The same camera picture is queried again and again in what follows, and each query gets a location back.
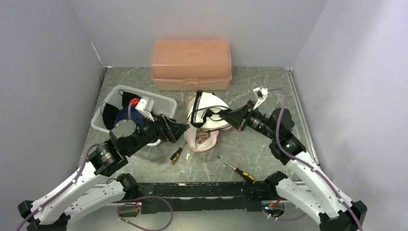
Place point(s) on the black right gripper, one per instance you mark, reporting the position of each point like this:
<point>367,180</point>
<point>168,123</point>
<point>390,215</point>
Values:
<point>237,118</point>

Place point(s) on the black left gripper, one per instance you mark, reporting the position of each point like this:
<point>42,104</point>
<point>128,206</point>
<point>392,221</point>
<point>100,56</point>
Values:
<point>168,128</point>

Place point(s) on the pink rimmed mesh bag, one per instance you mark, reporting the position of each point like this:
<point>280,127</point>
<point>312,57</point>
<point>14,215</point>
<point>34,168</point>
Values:
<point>189,136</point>

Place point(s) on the beige lace bra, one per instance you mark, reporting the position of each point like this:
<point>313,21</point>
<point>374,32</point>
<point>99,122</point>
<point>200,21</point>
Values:
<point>202,136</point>

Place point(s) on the white black trimmed bra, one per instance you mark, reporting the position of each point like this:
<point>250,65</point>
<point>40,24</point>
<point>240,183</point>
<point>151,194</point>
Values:
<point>205,114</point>

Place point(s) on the white mesh laundry bag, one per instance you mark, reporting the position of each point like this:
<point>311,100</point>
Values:
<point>190,103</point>

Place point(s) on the navy blue bra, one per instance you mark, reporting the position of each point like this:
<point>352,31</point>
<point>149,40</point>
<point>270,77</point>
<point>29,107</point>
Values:
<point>135,115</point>

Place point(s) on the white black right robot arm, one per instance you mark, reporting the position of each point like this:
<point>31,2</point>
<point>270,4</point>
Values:
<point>324,202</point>

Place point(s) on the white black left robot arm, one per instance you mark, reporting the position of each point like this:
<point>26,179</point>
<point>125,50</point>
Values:
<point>74,197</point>

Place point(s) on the small yellow black screwdriver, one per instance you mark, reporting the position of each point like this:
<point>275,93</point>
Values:
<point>174,157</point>

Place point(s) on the long yellow black screwdriver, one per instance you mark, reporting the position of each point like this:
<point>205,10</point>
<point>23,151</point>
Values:
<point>246,176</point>

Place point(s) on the orange plastic storage box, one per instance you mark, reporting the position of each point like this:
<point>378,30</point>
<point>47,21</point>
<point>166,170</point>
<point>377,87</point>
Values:
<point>187,65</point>

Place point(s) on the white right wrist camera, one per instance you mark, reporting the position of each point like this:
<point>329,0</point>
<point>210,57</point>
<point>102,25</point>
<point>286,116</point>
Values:
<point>261,94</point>

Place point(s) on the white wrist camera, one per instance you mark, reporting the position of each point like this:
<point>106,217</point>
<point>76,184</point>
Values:
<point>144,106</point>
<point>261,94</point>

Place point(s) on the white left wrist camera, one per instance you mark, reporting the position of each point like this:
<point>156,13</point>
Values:
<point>144,106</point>

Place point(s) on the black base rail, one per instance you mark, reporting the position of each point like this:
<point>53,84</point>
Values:
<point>152,198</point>

